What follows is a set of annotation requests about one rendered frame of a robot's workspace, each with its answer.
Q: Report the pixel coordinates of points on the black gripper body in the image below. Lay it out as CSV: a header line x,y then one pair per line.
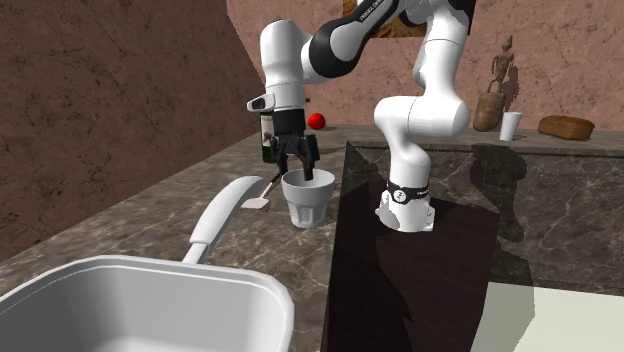
x,y
288,124

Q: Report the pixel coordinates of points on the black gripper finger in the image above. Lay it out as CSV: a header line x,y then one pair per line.
x,y
308,158
282,157

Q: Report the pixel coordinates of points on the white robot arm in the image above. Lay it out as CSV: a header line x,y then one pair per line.
x,y
424,117

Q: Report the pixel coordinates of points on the dark green bottle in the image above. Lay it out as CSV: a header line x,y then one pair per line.
x,y
266,141

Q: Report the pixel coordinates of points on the red ball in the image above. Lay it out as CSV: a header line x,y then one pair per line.
x,y
317,121

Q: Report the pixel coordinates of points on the large white ribbed cup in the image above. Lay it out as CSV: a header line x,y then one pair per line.
x,y
309,202

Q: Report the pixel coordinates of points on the white spatula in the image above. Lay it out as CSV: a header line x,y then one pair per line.
x,y
255,202

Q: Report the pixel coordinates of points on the white faucet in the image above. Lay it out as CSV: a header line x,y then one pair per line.
x,y
219,214

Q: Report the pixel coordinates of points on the dark robot stand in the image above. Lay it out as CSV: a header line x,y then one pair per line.
x,y
414,292

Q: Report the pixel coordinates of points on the brown wooden figure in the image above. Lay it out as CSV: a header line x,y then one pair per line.
x,y
490,109

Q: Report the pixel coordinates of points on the white sink basin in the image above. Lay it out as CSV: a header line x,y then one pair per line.
x,y
146,307

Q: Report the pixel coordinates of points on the small white cup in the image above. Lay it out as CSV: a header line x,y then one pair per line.
x,y
509,126

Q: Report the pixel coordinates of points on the brown bread loaf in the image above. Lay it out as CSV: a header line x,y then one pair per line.
x,y
565,128

